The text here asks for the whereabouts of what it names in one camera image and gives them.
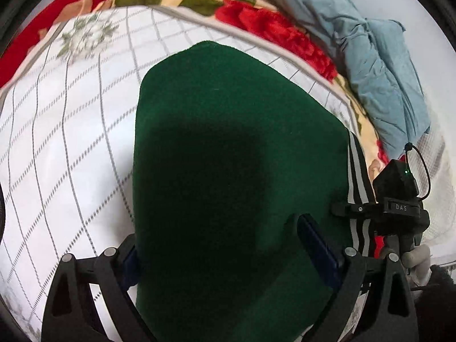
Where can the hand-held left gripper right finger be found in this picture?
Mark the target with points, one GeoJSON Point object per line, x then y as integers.
{"type": "Point", "coordinates": [320, 253]}

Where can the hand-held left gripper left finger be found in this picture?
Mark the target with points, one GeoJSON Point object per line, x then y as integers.
{"type": "Point", "coordinates": [130, 269]}

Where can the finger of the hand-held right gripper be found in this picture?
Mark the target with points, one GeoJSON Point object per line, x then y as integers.
{"type": "Point", "coordinates": [356, 208]}

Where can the green and cream sweater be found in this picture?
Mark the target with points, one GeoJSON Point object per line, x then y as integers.
{"type": "Point", "coordinates": [213, 114]}

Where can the person's right hand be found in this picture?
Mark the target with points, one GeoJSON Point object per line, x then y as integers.
{"type": "Point", "coordinates": [418, 262]}

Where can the white knit blanket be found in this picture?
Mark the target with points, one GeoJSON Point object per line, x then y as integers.
{"type": "Point", "coordinates": [441, 203]}

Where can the light blue quilt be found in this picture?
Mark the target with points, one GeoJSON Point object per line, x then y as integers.
{"type": "Point", "coordinates": [374, 60]}

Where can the white checked bed sheet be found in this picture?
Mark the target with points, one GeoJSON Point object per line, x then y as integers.
{"type": "Point", "coordinates": [71, 131]}

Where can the red floral blanket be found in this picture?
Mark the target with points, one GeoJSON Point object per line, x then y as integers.
{"type": "Point", "coordinates": [267, 17]}

